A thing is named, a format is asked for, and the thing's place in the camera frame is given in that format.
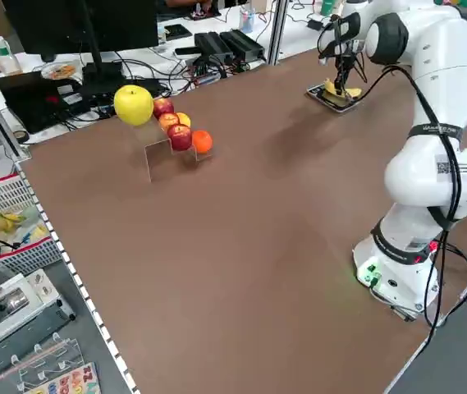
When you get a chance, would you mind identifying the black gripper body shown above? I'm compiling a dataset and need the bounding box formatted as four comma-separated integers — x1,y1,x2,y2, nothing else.
332,11,362,59

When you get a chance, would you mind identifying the silver black kitchen scale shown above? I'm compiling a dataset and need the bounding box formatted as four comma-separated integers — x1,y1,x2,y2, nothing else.
305,83,360,114

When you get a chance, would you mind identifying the white basket red trim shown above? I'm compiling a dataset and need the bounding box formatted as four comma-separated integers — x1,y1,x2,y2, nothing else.
0,174,64,276

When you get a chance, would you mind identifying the yellow banana bunch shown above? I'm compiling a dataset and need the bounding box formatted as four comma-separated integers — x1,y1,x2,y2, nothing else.
0,208,29,236

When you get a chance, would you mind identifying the white side desk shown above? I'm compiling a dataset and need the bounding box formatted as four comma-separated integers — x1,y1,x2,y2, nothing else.
0,0,382,144

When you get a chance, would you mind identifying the black power brick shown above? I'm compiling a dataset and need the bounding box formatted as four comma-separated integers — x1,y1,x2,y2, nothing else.
194,31,234,63
219,29,266,62

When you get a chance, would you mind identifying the cup with pens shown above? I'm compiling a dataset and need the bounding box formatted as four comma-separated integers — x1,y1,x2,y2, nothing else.
239,7,255,34

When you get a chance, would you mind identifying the orange fruit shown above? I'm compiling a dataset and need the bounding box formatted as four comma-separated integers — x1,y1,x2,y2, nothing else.
191,130,214,155

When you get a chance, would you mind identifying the small black pad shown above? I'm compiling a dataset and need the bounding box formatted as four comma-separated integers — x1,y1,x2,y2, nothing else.
163,23,193,41

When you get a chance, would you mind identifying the red apple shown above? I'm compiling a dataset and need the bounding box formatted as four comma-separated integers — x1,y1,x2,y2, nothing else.
158,112,181,132
152,98,176,120
167,124,194,152

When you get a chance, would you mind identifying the clear acrylic stepped stand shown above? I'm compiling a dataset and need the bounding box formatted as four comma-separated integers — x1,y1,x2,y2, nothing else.
128,118,213,184

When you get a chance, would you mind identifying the large yellow apple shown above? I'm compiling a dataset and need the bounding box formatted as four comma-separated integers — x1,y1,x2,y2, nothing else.
113,85,154,126

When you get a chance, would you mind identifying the black monitor stand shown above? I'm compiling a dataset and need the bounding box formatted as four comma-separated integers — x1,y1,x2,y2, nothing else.
80,0,124,96

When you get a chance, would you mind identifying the plate of snacks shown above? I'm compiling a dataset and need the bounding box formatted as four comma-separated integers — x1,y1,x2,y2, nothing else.
40,63,79,81

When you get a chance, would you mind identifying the black monitor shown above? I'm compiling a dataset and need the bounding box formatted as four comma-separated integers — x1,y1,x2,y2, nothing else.
1,0,159,62

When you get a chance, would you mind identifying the black flat case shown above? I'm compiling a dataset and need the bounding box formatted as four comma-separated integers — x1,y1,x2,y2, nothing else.
0,71,85,135

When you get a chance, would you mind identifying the white plastic bottle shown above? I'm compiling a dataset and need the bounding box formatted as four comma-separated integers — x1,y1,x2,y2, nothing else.
0,35,24,76

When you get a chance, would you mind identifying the colourful number puzzle board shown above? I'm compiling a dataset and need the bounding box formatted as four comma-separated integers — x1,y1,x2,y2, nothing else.
21,363,102,394

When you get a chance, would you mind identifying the clear acrylic rack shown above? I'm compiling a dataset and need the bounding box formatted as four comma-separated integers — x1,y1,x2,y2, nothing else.
0,338,85,391

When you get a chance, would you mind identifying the aluminium frame post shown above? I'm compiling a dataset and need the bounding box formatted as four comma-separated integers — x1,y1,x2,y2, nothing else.
268,0,291,66

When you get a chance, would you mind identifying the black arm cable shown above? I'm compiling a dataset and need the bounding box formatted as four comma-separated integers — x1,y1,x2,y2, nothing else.
317,16,464,394

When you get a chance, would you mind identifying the black base cable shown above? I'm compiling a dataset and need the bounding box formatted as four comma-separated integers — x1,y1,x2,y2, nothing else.
437,241,467,329

